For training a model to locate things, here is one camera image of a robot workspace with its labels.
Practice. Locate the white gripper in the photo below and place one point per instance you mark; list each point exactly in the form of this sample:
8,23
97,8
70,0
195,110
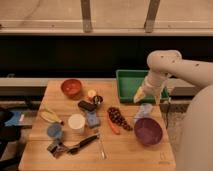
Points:
153,85

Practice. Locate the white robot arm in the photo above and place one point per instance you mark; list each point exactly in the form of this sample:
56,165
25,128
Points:
196,143

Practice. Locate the clear plastic cup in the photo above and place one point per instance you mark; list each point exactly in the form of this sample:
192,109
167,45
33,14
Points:
144,110

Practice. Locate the white paper cup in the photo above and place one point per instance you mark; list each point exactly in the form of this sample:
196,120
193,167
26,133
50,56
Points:
77,123

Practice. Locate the green plastic tray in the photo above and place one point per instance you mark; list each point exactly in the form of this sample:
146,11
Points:
128,82

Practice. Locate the purple bowl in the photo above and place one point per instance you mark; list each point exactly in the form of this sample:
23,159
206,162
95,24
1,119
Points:
148,131

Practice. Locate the dark grape bunch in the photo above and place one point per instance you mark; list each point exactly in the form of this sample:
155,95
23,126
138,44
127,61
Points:
117,118

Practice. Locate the dark round small object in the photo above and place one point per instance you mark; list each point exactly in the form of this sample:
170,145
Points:
97,99

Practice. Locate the small orange fruit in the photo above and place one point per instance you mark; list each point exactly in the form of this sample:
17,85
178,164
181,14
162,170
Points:
91,93

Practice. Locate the black rectangular block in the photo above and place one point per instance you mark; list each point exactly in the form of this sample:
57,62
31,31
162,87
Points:
86,106

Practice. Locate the metal spoon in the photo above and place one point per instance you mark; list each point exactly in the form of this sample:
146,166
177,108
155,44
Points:
102,151

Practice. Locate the red bowl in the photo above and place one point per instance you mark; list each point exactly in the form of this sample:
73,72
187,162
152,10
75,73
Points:
71,87

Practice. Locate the blue round lid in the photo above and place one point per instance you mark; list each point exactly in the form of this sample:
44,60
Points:
54,131

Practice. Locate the yellow banana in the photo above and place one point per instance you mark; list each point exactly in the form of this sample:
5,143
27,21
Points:
50,116

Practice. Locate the metal clip tool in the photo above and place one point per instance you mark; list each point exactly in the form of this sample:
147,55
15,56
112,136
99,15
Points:
57,148

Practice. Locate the black chair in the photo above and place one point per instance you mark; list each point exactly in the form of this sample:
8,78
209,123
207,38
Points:
7,134

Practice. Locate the black handled tool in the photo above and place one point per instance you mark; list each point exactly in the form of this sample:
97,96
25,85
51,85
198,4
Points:
76,148

